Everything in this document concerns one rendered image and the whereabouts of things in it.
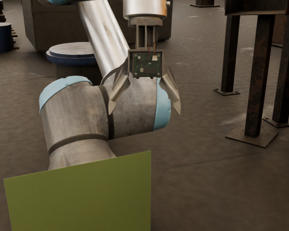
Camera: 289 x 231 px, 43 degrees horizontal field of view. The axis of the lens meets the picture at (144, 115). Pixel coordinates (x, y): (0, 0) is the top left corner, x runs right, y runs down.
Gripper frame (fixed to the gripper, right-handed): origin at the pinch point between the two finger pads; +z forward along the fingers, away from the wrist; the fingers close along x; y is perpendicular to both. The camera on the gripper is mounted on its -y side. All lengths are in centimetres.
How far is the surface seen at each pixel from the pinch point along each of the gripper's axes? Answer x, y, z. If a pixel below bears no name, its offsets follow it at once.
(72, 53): -29, -84, -17
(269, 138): 63, -94, 23
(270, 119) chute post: 72, -117, 17
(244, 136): 52, -96, 22
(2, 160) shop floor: -60, -78, 29
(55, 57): -37, -84, -15
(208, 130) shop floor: 36, -106, 21
